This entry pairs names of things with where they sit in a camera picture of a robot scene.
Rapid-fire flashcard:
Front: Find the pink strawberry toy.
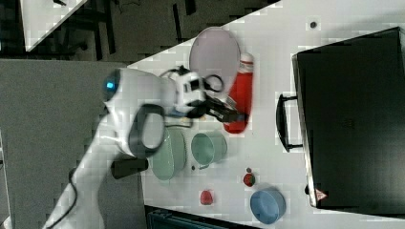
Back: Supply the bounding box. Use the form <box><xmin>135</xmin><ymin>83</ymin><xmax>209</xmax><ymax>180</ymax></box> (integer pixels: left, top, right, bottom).
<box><xmin>200</xmin><ymin>190</ymin><xmax>213</xmax><ymax>205</ymax></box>

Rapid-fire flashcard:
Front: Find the red felt ketchup bottle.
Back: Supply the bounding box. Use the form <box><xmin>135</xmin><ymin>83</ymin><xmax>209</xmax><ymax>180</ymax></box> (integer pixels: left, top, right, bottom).
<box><xmin>224</xmin><ymin>52</ymin><xmax>254</xmax><ymax>134</ymax></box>

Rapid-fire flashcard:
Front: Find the black cylinder at table edge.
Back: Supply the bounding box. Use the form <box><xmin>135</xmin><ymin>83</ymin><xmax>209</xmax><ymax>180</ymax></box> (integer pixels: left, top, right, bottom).
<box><xmin>111</xmin><ymin>158</ymin><xmax>149</xmax><ymax>179</ymax></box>

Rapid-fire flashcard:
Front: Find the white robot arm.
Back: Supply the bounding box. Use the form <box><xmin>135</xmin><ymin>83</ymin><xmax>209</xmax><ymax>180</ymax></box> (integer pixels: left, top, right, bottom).
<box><xmin>41</xmin><ymin>66</ymin><xmax>248</xmax><ymax>229</ymax></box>

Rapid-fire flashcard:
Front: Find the red strawberry toy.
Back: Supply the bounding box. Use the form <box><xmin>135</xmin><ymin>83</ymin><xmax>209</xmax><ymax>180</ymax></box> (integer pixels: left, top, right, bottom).
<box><xmin>243</xmin><ymin>168</ymin><xmax>256</xmax><ymax>187</ymax></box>

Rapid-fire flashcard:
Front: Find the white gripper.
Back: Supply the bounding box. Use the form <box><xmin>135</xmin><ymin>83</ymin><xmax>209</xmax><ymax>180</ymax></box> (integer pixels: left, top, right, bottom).
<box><xmin>173</xmin><ymin>71</ymin><xmax>248</xmax><ymax>123</ymax></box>

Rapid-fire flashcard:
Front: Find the blue bowl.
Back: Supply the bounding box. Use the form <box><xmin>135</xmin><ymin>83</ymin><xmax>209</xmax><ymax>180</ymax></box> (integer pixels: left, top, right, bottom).
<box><xmin>249</xmin><ymin>188</ymin><xmax>287</xmax><ymax>224</ymax></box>

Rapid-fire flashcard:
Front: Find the grey round plate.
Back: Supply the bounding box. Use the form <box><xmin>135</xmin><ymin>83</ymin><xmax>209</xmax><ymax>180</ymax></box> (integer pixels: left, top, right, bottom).
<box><xmin>189</xmin><ymin>27</ymin><xmax>241</xmax><ymax>96</ymax></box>

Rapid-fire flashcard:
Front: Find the black cable loop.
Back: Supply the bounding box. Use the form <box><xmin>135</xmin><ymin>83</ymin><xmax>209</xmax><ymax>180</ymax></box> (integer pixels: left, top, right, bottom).
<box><xmin>202</xmin><ymin>73</ymin><xmax>225</xmax><ymax>94</ymax></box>

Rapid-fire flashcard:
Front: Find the silver toaster oven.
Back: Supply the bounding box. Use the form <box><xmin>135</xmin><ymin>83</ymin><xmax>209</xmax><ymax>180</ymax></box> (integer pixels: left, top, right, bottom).
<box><xmin>292</xmin><ymin>27</ymin><xmax>405</xmax><ymax>219</ymax></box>

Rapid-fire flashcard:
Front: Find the green mug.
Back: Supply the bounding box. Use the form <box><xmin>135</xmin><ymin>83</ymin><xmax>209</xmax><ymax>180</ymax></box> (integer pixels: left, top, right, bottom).
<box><xmin>191</xmin><ymin>131</ymin><xmax>227</xmax><ymax>170</ymax></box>

